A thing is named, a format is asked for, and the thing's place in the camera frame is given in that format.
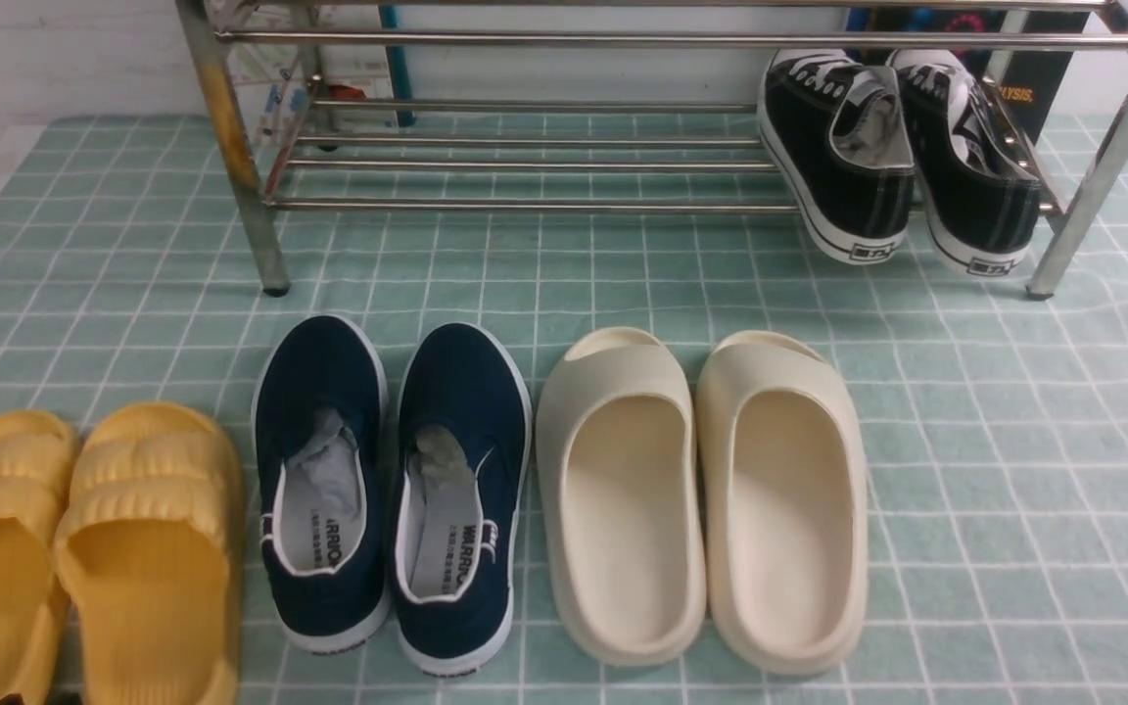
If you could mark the black canvas sneaker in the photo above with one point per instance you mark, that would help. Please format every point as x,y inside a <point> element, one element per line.
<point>836,130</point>
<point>981,205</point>

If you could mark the right navy slip-on shoe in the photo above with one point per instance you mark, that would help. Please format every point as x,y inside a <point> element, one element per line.
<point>464,436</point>

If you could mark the navy slip-on shoe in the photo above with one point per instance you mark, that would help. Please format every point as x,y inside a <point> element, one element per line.
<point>464,436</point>
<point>318,412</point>

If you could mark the left navy slip-on shoe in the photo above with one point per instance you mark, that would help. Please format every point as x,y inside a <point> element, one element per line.
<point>318,412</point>

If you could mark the stainless steel shoe rack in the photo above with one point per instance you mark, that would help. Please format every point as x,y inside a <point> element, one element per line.
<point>209,32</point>

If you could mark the left cream foam slipper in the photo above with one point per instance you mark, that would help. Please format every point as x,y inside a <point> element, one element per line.
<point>615,454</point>

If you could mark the cream foam slipper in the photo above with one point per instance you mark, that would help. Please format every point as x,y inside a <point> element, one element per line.
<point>615,454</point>
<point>786,483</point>

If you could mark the right cream foam slipper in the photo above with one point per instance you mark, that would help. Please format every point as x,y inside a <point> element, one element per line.
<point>786,483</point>

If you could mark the blue thin book spine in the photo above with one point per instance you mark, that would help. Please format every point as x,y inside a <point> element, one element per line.
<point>400,80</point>

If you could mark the white printed box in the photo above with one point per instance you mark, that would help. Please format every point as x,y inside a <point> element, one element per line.
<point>270,80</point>

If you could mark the right yellow foam slipper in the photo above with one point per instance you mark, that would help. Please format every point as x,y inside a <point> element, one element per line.
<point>150,551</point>

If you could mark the yellow foam slipper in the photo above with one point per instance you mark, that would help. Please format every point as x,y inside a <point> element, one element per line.
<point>37,455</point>
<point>150,551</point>

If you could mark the green checkered tablecloth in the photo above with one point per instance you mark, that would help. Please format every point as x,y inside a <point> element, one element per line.
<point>996,428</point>

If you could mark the black image processing book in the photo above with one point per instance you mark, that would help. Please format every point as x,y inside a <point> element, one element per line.
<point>1028,81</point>

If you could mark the left yellow foam slipper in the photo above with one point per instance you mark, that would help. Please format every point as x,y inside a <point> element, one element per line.
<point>37,455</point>

